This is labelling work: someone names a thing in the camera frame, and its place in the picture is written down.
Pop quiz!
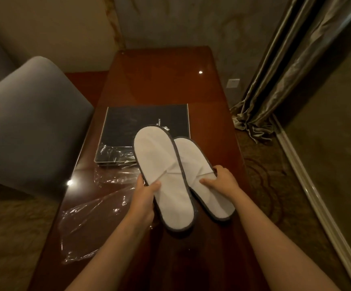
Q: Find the person's left hand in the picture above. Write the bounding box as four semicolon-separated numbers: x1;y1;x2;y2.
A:
128;173;161;229

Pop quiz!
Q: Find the person's right forearm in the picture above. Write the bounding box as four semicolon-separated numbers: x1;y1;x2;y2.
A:
231;188;333;291

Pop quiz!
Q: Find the white slipper with grey trim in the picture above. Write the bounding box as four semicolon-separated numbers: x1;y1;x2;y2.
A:
133;125;195;233
173;136;235;222

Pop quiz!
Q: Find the person's right hand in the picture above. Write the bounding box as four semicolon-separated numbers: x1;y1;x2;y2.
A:
200;165;240;201

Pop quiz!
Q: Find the person's left forearm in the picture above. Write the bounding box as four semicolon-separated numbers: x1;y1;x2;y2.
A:
65;216;153;291

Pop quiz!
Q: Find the clear plastic bag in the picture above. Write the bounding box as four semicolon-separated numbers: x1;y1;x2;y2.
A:
59;142;156;265

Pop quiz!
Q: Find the black flat box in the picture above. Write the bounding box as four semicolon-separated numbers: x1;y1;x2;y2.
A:
94;103;191;168

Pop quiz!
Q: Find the wooden desk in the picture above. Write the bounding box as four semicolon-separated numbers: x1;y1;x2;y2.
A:
27;46;270;291

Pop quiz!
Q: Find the grey upholstered chair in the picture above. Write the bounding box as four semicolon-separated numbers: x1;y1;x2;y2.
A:
0;15;95;196

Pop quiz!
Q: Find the olive satin curtain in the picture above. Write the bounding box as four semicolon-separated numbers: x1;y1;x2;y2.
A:
229;0;351;144

